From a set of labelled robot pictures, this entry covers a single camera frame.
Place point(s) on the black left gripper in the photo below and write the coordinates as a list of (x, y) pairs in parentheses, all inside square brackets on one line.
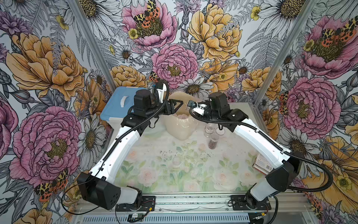
[(171, 109)]

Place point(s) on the clear jar with rose tea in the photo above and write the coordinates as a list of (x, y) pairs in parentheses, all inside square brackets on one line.
[(209, 129)]

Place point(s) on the white jar lid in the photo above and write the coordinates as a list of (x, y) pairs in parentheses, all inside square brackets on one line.
[(220, 132)]

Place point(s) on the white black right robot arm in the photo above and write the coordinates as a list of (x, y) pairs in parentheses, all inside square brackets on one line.
[(285, 167)]

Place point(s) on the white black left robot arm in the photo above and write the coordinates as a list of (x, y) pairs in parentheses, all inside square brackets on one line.
[(98, 185)]

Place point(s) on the bin with pink bag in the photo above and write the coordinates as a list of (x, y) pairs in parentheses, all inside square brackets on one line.
[(181, 125)]

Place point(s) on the blue lidded storage box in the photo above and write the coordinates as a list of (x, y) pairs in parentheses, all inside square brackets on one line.
[(118, 105)]

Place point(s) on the pink white paper packet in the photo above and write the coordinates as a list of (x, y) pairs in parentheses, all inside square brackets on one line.
[(262, 165)]

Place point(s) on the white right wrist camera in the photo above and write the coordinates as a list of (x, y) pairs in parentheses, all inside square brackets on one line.
[(199, 108)]

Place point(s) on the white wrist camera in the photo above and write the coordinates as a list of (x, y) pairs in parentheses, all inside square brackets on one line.
[(199, 108), (160, 90)]

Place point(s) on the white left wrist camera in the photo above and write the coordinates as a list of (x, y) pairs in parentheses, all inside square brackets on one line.
[(160, 90)]

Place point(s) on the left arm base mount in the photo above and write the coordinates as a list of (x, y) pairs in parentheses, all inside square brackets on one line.
[(144, 204)]

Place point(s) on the aluminium front rail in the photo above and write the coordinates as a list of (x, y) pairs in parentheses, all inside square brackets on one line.
[(200, 208)]

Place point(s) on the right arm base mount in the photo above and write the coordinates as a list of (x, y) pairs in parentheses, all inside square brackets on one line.
[(239, 203)]

